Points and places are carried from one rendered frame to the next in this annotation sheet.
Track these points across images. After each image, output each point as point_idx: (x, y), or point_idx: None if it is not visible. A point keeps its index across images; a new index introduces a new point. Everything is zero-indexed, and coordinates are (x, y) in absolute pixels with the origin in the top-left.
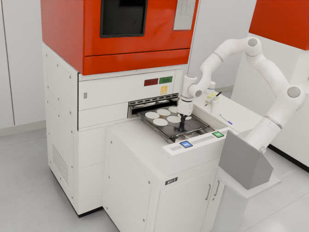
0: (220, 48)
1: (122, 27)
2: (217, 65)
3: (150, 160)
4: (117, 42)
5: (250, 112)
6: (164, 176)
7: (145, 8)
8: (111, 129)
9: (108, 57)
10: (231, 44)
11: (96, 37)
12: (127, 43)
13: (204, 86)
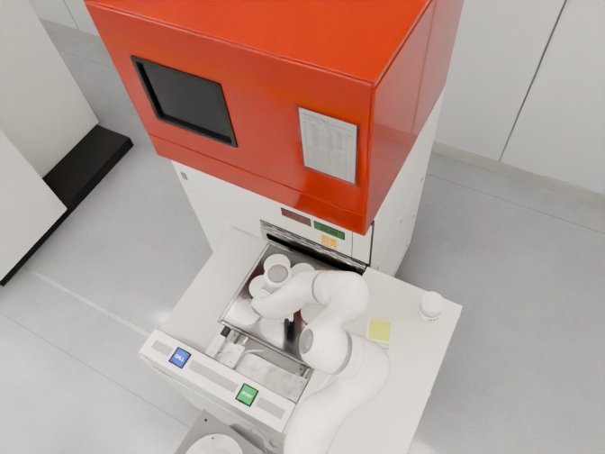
0: (324, 279)
1: (193, 119)
2: (310, 301)
3: (177, 324)
4: (189, 136)
5: (402, 430)
6: (148, 360)
7: (221, 105)
8: (226, 237)
9: (185, 149)
10: (332, 294)
11: (152, 116)
12: (210, 146)
13: (263, 312)
